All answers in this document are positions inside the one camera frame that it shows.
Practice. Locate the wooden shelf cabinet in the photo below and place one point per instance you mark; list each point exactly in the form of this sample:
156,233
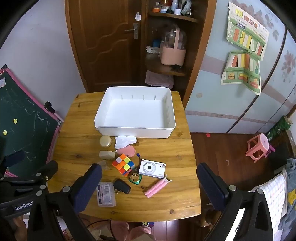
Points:
196,58

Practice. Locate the clear box with label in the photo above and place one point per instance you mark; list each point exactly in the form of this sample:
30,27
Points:
106,194

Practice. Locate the black charger plug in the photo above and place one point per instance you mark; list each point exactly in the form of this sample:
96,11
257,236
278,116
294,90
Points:
122,186

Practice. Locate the clear plastic bag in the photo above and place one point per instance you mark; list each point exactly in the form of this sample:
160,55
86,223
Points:
187,6

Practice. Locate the light blue floral wardrobe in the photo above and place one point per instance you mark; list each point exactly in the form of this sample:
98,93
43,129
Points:
219,76

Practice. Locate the blue cloth with yellow star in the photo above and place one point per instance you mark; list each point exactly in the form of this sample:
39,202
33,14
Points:
291,197

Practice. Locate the pink tube with green cap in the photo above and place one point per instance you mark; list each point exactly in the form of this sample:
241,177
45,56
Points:
156,188

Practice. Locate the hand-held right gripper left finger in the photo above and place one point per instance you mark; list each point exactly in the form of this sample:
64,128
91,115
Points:
86,187

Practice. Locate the green package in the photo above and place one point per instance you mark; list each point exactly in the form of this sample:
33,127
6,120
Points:
278,129

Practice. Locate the white plastic holder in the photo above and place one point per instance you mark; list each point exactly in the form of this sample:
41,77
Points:
123,141

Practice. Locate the black clip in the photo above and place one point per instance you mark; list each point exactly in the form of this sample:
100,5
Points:
49,107

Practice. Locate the brown wooden door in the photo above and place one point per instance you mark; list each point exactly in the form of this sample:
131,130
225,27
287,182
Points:
104,44

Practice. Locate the pink round case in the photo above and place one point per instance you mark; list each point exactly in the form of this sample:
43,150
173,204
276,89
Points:
126,152

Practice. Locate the colourful puzzle cube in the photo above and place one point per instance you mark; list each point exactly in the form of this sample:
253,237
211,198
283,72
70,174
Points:
123,165

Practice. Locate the large green wall poster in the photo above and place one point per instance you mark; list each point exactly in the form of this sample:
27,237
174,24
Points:
247,30

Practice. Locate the pink folded towel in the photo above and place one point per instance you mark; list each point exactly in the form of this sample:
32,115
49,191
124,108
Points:
159,80

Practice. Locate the white cup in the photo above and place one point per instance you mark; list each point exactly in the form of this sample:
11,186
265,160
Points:
177,11

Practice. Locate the white checkered towel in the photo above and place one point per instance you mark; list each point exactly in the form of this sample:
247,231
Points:
276,204

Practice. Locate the small clear plastic box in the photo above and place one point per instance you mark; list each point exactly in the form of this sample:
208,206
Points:
104,165

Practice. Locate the beige block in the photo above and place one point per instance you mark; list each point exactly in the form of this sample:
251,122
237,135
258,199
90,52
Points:
106,155

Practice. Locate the pink basket with clear dome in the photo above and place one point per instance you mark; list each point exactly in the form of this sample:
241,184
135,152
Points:
173,52

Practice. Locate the round cream compact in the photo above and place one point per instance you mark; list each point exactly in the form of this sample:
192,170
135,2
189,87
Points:
106,141

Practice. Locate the pink plastic stool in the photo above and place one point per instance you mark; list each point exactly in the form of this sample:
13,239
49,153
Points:
260,144

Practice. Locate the green chalkboard with pink frame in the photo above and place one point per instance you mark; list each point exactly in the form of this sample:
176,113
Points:
25,129

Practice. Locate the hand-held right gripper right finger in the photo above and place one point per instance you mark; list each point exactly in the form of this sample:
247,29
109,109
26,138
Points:
211,185

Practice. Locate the white plastic bin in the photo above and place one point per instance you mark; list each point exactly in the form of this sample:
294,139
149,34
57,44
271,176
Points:
136,115

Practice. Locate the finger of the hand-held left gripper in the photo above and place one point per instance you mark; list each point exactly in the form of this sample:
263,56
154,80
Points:
15,157
49,168

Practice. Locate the small green wall poster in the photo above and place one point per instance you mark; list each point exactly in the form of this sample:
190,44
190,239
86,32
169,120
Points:
242,71

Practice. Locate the white packet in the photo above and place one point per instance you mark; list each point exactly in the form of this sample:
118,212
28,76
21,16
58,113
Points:
153,50

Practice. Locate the person's pink trousers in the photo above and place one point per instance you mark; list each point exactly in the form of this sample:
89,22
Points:
136,233

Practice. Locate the white toy camera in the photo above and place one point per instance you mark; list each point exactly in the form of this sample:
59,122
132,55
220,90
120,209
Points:
151,168

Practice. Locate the blue container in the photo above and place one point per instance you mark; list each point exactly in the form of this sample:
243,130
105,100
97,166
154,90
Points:
156,43

